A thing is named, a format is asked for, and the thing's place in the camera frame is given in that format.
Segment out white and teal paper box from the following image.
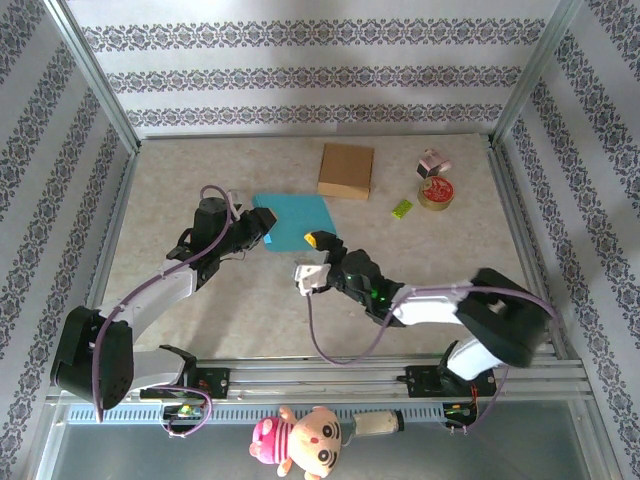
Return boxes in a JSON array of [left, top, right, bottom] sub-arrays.
[[250, 193, 340, 254]]

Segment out brown cardboard box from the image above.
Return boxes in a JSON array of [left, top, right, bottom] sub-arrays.
[[316, 143, 376, 201]]

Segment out small pink box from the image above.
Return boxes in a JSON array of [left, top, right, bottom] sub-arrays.
[[415, 148, 453, 179]]

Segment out round red gold tin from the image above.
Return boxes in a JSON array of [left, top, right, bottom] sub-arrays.
[[417, 175, 454, 212]]

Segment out clear bottle with beige filling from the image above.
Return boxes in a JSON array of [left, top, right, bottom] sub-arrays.
[[344, 408, 405, 444]]

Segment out small circuit board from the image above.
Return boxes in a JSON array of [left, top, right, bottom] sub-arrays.
[[442, 401, 477, 419], [162, 403, 206, 421]]

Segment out pink plush doll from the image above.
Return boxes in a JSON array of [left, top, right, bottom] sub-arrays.
[[248, 404, 344, 480]]

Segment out perforated metal strip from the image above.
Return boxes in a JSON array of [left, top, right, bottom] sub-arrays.
[[67, 402, 481, 426]]

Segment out aluminium side rail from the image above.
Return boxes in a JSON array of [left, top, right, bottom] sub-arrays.
[[69, 149, 141, 364], [487, 137, 576, 361]]

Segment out long aluminium base rail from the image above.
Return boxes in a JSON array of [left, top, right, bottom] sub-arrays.
[[47, 352, 594, 404]]

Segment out aluminium frame post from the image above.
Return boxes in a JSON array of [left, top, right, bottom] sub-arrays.
[[42, 0, 142, 154], [491, 0, 585, 147]]

